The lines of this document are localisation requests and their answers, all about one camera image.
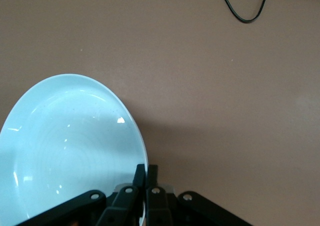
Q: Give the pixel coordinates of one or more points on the light blue round plate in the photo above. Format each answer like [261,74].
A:
[70,141]

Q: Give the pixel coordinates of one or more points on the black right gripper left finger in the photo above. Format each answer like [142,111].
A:
[125,198]

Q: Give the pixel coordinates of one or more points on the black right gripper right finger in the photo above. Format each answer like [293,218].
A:
[157,203]

